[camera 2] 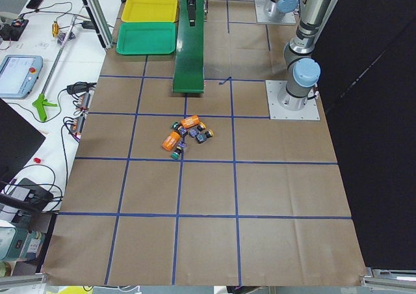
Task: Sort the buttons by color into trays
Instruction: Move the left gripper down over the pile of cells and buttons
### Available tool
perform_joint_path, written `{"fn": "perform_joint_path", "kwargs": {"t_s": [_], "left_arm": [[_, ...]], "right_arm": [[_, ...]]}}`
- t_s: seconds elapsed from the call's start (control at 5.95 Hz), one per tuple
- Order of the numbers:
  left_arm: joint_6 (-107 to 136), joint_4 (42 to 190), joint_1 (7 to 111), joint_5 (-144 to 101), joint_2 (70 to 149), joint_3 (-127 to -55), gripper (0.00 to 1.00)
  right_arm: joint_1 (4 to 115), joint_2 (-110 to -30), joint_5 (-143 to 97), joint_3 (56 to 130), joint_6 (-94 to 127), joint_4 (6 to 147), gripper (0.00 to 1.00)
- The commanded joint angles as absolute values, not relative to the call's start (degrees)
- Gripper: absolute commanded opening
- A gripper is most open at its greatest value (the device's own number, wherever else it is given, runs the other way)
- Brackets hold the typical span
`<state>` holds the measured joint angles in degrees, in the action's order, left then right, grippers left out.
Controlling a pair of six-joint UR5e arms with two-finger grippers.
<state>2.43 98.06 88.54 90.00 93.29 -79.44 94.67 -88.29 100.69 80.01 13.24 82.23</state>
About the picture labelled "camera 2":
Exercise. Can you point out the green plastic tray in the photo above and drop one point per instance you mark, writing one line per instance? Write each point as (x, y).
(146, 38)

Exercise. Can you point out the blue teach pendant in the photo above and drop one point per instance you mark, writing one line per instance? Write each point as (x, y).
(19, 74)

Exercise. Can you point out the yellow plastic tray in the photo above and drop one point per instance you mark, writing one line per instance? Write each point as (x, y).
(149, 11)

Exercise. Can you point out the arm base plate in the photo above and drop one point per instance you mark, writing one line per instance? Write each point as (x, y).
(275, 13)
(283, 106)

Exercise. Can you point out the brown paper table cover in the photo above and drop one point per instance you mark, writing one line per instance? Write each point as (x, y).
(261, 203)

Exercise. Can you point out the orange cylinder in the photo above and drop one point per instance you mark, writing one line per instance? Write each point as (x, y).
(190, 121)
(172, 139)

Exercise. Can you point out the black smartphone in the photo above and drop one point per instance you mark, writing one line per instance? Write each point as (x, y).
(34, 4)

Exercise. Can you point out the green handled reacher tool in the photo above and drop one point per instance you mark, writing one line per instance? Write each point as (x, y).
(41, 102)

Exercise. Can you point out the green push button switch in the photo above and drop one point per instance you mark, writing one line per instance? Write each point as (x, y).
(179, 150)

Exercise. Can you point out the green conveyor belt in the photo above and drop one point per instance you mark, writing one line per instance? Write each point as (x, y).
(189, 55)

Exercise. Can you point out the black power adapter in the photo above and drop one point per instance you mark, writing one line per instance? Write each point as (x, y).
(79, 87)

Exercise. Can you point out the yellow push button switch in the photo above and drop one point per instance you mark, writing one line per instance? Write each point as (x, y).
(204, 136)

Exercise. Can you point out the aluminium frame post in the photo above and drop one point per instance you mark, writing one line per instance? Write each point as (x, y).
(99, 22)

